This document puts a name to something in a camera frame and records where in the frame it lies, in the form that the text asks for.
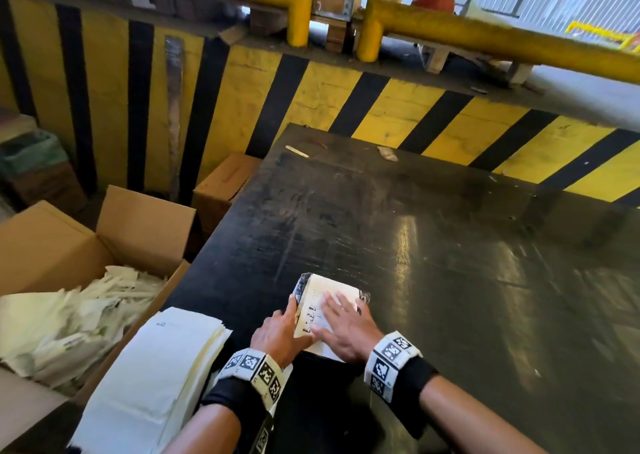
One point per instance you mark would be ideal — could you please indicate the dark top side table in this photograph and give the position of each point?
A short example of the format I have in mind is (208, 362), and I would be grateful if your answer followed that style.
(15, 126)

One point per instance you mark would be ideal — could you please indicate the pile of crumpled backing paper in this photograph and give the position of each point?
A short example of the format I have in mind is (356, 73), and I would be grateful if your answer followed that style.
(50, 328)

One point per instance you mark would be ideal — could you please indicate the crumpled tape scrap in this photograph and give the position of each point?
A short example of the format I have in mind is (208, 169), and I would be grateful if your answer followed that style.
(387, 154)

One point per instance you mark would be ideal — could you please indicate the person's left forearm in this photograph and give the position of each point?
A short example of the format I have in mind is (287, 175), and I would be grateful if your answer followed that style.
(205, 433)

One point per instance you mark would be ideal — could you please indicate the small wooden stick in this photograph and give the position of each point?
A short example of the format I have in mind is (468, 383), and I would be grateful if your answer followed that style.
(297, 151)

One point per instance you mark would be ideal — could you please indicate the thin red stick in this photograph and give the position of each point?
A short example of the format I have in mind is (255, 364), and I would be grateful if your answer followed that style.
(318, 143)

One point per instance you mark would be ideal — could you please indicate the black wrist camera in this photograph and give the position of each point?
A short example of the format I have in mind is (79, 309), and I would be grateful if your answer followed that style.
(261, 441)

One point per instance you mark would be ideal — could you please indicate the open brown cardboard box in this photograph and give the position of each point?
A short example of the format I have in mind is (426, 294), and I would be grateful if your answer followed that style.
(145, 228)

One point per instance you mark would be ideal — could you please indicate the green covered dark box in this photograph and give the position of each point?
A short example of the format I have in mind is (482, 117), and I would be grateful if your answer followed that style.
(35, 153)

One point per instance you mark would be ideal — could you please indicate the person's right forearm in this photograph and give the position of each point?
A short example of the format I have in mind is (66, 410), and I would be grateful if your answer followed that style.
(475, 418)

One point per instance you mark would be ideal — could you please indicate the wooden pallet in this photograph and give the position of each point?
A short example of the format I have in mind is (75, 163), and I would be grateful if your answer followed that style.
(336, 33)

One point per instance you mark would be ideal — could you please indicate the small wooden block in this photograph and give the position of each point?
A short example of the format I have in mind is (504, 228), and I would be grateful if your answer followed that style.
(233, 34)

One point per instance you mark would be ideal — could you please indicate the small yellow floor rail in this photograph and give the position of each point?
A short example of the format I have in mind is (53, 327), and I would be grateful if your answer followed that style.
(595, 31)

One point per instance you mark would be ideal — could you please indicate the stack black packets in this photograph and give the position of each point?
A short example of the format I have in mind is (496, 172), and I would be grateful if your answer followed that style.
(299, 288)

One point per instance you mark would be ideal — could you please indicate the white backing paper strip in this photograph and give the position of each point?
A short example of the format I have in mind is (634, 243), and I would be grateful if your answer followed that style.
(282, 383)

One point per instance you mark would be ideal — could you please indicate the white table with wooden legs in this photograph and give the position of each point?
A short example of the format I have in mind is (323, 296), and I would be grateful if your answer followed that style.
(437, 61)

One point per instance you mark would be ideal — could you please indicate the yellow black striped barrier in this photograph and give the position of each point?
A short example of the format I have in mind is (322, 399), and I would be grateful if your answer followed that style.
(235, 108)

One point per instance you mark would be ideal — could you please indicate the small brown cardboard box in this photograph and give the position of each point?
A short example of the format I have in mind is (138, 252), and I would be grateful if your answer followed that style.
(225, 183)

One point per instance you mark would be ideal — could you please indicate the person's left hand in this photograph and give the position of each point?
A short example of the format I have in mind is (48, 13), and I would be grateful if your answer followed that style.
(277, 336)

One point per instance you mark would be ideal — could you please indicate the stack of white labels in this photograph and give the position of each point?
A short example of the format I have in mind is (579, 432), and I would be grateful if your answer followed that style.
(150, 368)

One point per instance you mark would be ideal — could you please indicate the person's right hand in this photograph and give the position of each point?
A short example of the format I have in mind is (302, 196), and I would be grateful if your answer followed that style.
(352, 336)

